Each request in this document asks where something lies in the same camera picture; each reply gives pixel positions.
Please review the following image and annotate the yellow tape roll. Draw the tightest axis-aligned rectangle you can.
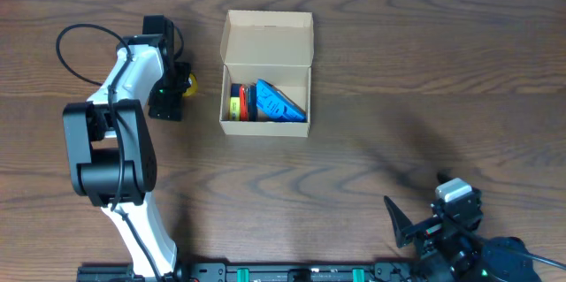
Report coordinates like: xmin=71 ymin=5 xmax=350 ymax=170
xmin=183 ymin=73 xmax=198 ymax=97

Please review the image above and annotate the yellow blue highlighter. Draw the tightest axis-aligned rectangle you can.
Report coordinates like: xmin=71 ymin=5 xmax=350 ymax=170
xmin=229 ymin=84 xmax=241 ymax=121

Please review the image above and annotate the red black stapler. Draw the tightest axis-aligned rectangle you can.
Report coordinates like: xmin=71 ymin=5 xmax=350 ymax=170
xmin=239 ymin=85 xmax=257 ymax=121

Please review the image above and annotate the blue hole punch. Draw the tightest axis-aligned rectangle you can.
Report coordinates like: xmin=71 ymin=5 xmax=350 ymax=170
xmin=256 ymin=80 xmax=307 ymax=122

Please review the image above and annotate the brown cardboard box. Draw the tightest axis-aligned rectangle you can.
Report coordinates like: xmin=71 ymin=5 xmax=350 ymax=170
xmin=219 ymin=10 xmax=315 ymax=137

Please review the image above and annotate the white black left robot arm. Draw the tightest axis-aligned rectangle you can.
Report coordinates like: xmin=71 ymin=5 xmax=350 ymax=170
xmin=62 ymin=15 xmax=197 ymax=281

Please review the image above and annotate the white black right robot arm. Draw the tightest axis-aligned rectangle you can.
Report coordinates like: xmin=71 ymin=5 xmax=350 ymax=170
xmin=384 ymin=188 xmax=540 ymax=282

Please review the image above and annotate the black mounting rail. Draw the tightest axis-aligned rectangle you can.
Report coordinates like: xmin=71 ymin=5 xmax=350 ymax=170
xmin=77 ymin=262 xmax=421 ymax=282

